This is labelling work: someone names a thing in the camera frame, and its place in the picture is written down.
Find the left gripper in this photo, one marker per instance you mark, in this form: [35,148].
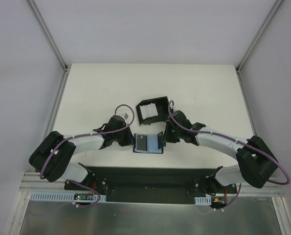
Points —
[126,136]

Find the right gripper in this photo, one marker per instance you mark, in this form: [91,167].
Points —
[167,136]

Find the blue leather card holder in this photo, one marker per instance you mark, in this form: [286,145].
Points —
[155,144]

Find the black card tray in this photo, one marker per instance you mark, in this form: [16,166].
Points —
[162,108]

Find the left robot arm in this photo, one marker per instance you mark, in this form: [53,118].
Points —
[52,157]

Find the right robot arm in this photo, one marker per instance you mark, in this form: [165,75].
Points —
[252,166]

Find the white card stack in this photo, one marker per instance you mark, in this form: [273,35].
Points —
[148,111]

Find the right white cable duct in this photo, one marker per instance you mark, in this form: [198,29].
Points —
[203,201]

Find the white cable duct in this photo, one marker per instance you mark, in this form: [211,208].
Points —
[203,201]
[66,197]

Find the left white cable duct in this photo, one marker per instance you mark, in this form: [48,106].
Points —
[66,197]

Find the left aluminium frame post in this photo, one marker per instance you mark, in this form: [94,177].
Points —
[46,33]

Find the aluminium frame post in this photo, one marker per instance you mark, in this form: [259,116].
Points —
[46,33]
[259,34]

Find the right aluminium frame post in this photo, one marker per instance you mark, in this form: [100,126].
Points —
[259,34]

